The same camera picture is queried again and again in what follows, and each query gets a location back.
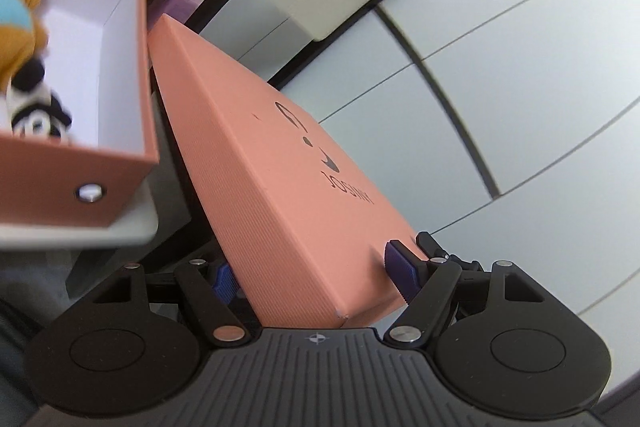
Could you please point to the pink cardboard box lid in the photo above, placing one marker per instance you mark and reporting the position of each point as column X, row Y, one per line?
column 280, row 187

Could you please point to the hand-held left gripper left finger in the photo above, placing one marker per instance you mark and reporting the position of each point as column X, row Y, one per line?
column 224, row 282

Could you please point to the panda plush toy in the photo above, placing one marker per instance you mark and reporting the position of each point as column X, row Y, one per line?
column 35, row 107

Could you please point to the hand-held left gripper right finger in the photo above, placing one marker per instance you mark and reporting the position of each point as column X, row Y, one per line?
column 405, row 272

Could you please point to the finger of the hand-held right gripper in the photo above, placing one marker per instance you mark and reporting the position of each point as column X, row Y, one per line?
column 430, row 244

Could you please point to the pink cardboard box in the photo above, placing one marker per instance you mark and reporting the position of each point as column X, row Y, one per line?
column 100, row 57

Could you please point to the orange plush toy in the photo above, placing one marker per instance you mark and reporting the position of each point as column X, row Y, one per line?
column 20, row 17

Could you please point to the pink tissue box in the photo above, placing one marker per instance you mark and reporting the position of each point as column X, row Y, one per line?
column 177, row 2

